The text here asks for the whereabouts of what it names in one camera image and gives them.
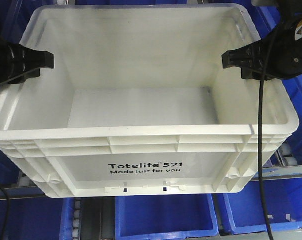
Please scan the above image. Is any blue bin shelf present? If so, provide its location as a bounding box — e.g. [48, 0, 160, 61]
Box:
[283, 75, 302, 165]
[0, 0, 35, 188]

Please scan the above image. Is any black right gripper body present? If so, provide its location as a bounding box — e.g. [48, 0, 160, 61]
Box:
[261, 0, 302, 80]

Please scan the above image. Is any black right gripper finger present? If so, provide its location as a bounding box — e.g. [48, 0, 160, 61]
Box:
[221, 40, 263, 72]
[241, 67, 263, 81]

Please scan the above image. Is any black cable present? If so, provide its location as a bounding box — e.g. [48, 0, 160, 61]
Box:
[0, 173, 11, 240]
[256, 19, 274, 240]

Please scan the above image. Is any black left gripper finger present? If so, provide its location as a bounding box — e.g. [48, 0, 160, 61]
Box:
[7, 69, 40, 85]
[14, 44, 55, 76]

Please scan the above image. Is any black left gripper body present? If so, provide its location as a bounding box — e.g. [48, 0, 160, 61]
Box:
[0, 36, 19, 85]

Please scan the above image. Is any white Totelife plastic bin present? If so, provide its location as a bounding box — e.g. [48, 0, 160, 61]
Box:
[0, 3, 300, 200]

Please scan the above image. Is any black left cable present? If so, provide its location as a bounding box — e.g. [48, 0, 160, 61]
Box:
[0, 173, 11, 240]

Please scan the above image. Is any blue bin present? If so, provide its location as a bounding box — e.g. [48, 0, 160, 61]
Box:
[5, 197, 75, 240]
[217, 178, 302, 235]
[115, 194, 219, 240]

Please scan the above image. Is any black right cable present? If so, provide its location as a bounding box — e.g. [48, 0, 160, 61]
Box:
[256, 19, 274, 240]

